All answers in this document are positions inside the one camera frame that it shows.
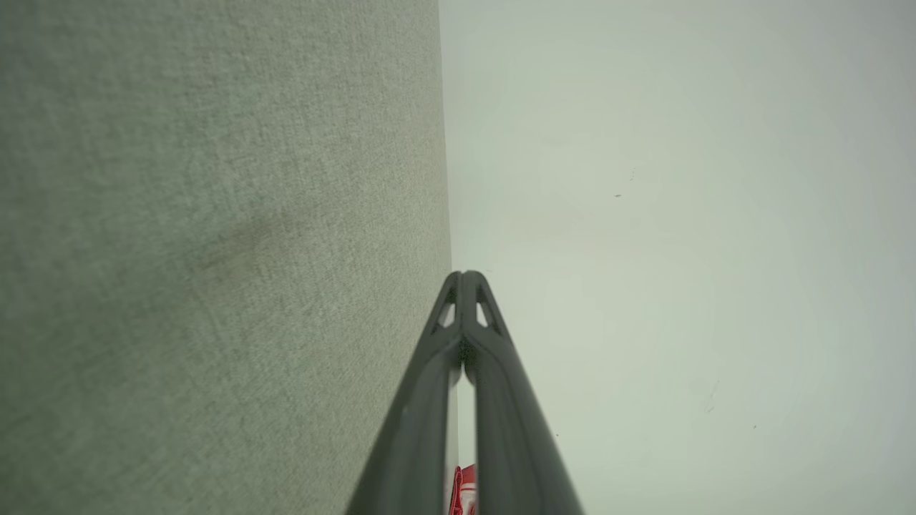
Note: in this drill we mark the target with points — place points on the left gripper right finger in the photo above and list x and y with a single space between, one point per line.
515 443

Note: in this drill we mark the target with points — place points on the red Bulls shorts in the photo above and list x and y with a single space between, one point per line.
465 493

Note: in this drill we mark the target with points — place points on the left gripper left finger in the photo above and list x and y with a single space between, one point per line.
415 443

